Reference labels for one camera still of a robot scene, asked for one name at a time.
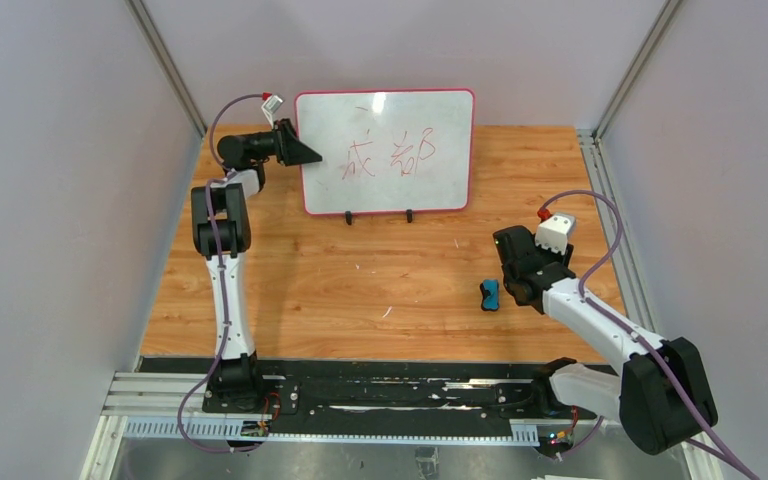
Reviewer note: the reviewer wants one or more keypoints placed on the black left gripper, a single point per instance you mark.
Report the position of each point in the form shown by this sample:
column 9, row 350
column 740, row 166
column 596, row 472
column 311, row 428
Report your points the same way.
column 283, row 143

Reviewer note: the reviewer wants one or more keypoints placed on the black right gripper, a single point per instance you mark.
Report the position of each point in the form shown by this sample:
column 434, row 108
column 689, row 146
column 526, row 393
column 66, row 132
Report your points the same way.
column 516, row 253

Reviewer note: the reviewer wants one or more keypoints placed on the blue black whiteboard eraser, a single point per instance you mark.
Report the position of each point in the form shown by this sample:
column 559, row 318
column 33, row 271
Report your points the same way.
column 489, row 289

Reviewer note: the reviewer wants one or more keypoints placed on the pink framed whiteboard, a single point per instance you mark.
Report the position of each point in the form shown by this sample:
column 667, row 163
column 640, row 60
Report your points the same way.
column 386, row 151

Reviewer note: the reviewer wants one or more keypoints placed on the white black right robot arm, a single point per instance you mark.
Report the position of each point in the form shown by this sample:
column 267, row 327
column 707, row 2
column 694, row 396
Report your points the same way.
column 658, row 390

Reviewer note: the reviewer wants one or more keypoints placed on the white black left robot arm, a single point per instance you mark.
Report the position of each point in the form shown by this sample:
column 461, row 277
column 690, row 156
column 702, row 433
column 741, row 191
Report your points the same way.
column 222, row 236

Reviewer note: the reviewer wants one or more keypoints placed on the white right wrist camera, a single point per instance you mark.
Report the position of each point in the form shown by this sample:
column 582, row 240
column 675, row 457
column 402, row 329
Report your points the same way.
column 554, row 232

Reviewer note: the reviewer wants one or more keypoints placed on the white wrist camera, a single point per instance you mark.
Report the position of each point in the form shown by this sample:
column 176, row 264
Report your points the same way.
column 554, row 232
column 271, row 103

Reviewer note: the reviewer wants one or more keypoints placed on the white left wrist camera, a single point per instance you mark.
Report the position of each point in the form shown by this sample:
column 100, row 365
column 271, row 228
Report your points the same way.
column 271, row 103

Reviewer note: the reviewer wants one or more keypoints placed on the metal wire whiteboard stand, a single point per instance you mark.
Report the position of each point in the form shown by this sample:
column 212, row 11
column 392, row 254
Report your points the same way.
column 352, row 217

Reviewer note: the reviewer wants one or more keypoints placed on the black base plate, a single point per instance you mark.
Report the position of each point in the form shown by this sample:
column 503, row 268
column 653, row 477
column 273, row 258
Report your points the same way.
column 390, row 399

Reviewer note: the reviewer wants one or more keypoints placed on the aluminium front rail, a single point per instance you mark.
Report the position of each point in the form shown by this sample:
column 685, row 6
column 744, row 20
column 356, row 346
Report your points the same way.
column 161, row 394

